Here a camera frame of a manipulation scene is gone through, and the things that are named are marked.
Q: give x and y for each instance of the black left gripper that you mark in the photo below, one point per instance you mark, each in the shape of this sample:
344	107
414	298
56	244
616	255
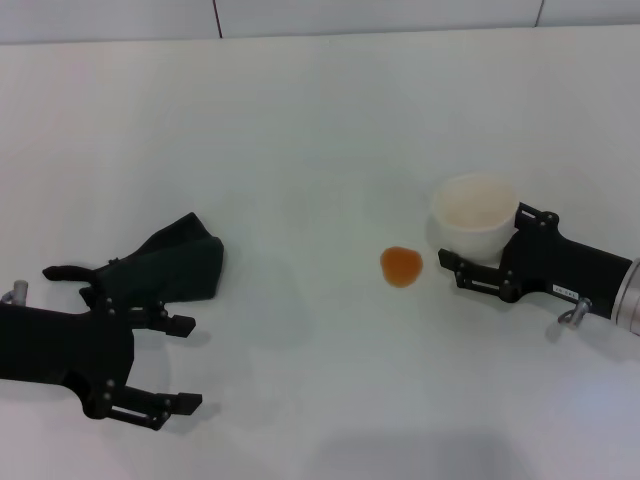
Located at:
60	345

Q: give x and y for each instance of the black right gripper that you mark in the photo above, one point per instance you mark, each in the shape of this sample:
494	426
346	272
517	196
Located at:
565	265

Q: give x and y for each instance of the white paper cup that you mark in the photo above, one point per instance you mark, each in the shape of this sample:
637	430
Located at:
475	220

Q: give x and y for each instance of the dark cloth rag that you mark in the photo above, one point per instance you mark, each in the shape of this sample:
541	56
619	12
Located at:
180	265

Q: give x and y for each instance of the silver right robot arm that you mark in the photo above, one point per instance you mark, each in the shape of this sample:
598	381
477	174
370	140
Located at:
631	295

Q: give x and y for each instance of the orange-brown liquid stain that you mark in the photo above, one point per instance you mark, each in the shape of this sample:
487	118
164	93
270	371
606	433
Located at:
401	266

